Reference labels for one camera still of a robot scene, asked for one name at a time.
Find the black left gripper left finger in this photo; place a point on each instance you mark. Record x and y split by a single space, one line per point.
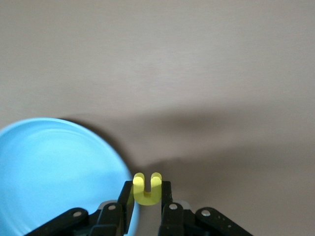
123 209

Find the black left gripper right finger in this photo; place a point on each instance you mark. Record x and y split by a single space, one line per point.
167 216

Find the yellow foam letter u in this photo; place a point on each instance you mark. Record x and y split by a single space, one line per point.
145 199

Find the blue round plate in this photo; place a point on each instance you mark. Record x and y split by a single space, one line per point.
49 172

